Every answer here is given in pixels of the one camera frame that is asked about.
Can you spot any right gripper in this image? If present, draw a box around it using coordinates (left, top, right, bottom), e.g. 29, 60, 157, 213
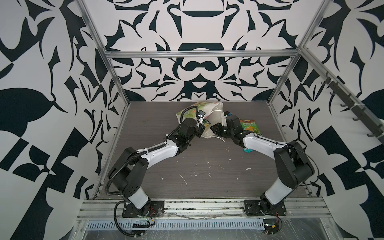
209, 122, 235, 140

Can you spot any white floral paper bag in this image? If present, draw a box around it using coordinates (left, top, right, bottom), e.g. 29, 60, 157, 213
191, 102, 226, 139

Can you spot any green snack packet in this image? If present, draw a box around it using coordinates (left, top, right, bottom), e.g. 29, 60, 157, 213
240, 119, 262, 135

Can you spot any teal snack packet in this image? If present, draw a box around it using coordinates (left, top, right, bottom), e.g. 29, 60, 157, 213
243, 148, 253, 153

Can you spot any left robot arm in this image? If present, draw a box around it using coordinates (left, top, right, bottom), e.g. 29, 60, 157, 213
104, 118, 205, 210

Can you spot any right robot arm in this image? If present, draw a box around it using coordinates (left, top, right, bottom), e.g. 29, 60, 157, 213
211, 115, 315, 214

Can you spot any small electronics board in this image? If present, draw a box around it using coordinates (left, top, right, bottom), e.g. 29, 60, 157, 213
263, 217, 283, 236

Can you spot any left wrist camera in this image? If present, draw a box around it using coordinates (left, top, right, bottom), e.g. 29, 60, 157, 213
196, 110, 206, 120

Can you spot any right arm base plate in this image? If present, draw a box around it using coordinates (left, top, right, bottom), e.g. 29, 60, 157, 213
244, 199, 287, 217

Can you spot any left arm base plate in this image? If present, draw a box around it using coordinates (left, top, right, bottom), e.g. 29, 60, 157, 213
122, 201, 165, 218

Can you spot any white slotted cable duct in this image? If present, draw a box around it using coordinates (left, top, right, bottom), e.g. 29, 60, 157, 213
82, 218, 266, 231

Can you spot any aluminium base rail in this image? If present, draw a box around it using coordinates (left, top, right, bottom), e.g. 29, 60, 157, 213
76, 198, 332, 221

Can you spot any black wall hook rack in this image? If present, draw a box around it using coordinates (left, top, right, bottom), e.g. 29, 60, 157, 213
322, 72, 384, 145

